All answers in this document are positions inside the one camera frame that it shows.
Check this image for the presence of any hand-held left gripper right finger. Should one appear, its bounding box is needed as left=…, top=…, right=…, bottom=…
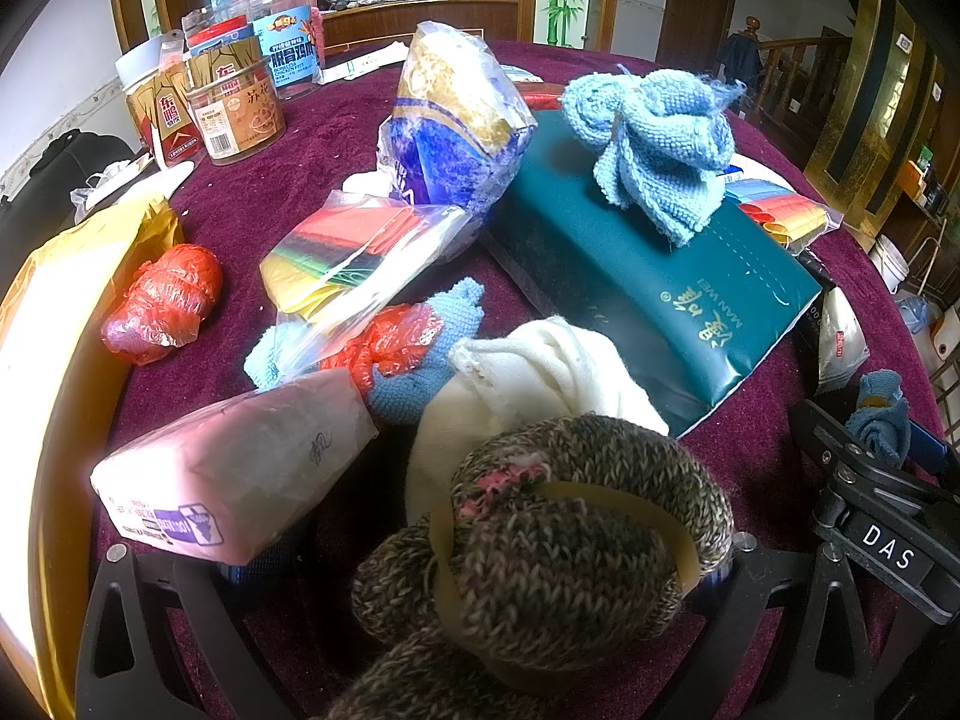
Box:
left=673, top=531, right=902, bottom=720

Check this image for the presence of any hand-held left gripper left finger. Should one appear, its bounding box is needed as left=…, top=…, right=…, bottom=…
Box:
left=73, top=536, right=305, bottom=720

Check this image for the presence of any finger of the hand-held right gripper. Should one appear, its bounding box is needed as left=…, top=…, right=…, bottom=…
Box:
left=787, top=397, right=875, bottom=482
left=907, top=421, right=960, bottom=481

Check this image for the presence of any blue towel with rubber band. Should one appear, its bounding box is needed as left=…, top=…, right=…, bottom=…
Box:
left=846, top=370, right=914, bottom=468

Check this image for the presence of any brown knitted sock bundle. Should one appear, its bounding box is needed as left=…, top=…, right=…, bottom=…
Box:
left=330, top=412, right=736, bottom=720

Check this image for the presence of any white snack packet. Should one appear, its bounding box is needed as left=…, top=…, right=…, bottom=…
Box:
left=812, top=287, right=872, bottom=396

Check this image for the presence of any clear plastic water bottle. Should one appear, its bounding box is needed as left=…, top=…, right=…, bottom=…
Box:
left=894, top=294, right=933, bottom=361

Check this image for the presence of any pink tissue packet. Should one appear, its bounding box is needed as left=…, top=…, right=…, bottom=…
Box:
left=89, top=370, right=381, bottom=565

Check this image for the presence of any black packet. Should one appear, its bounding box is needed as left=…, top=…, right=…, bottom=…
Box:
left=793, top=249, right=839, bottom=293

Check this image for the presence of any white plastic bucket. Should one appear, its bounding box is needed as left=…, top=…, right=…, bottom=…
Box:
left=868, top=234, right=913, bottom=295

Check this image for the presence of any pack of coloured cloths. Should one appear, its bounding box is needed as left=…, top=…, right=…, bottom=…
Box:
left=722, top=171, right=846, bottom=250

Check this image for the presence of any white cloth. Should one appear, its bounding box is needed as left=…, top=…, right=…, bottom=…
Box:
left=407, top=316, right=670, bottom=533

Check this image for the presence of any red plastic bag bundle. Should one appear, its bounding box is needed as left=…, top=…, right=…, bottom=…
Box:
left=100, top=243, right=225, bottom=368
left=321, top=303, right=445, bottom=400

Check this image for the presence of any light blue knitted cloth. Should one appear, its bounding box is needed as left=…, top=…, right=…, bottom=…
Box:
left=243, top=277, right=486, bottom=430
left=559, top=68, right=749, bottom=249

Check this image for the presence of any wooden stair railing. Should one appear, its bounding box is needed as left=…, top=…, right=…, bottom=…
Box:
left=739, top=15, right=856, bottom=158

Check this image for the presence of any yellow paper bag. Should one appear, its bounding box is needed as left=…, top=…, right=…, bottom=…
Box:
left=0, top=193, right=186, bottom=720

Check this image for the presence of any gold and black cabinet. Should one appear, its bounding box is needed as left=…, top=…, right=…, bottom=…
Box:
left=802, top=0, right=960, bottom=241

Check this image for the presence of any bag of rainbow coloured cloths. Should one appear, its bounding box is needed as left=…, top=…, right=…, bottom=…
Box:
left=259, top=191, right=472, bottom=335

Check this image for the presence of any white plastic bag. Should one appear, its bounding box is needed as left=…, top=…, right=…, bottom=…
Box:
left=70, top=156, right=194, bottom=215

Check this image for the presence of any brown wooden door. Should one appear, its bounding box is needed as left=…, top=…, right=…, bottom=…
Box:
left=655, top=0, right=742, bottom=74

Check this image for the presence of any black chair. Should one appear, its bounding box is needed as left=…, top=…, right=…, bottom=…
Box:
left=0, top=130, right=132, bottom=271

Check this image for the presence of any blue and gold plastic bag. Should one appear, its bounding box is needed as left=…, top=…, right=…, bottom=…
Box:
left=373, top=20, right=539, bottom=220

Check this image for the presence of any clear jar with orange label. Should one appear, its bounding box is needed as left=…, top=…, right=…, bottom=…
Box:
left=184, top=58, right=289, bottom=167

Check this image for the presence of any white paper packet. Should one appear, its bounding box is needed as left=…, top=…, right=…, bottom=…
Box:
left=319, top=40, right=412, bottom=86

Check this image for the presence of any clear jar with blue label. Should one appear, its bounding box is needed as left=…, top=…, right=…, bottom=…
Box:
left=251, top=3, right=325, bottom=104

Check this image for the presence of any wooden counter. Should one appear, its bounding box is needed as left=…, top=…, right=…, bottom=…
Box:
left=319, top=0, right=521, bottom=57

